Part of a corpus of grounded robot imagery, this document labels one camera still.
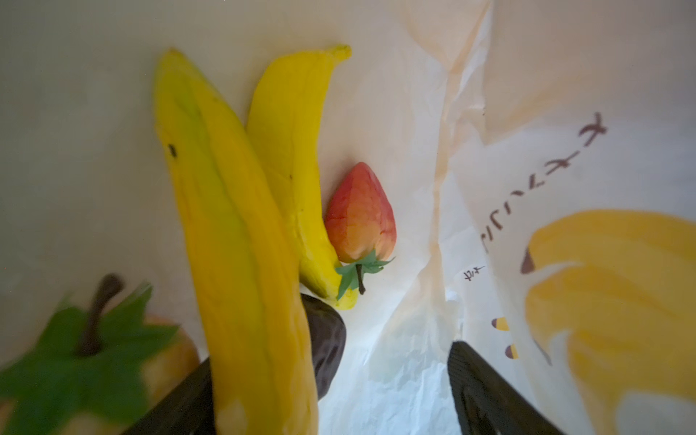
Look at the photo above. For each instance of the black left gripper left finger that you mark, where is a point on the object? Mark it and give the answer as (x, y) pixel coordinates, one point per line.
(188, 409)

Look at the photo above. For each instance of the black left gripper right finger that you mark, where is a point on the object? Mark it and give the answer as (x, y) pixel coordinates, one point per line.
(485, 402)

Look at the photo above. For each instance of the yellow toy banana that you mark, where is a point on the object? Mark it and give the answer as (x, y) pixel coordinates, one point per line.
(244, 268)
(283, 125)

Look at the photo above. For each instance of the dark purple toy plum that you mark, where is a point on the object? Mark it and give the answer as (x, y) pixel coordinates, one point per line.
(328, 338)

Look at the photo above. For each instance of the toy strawberry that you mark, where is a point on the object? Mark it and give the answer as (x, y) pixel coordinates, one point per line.
(361, 227)

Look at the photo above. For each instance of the banana print plastic bag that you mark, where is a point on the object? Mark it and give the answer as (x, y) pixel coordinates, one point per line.
(539, 157)

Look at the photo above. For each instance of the peach toy with green leaf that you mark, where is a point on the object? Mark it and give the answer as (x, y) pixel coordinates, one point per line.
(96, 370)

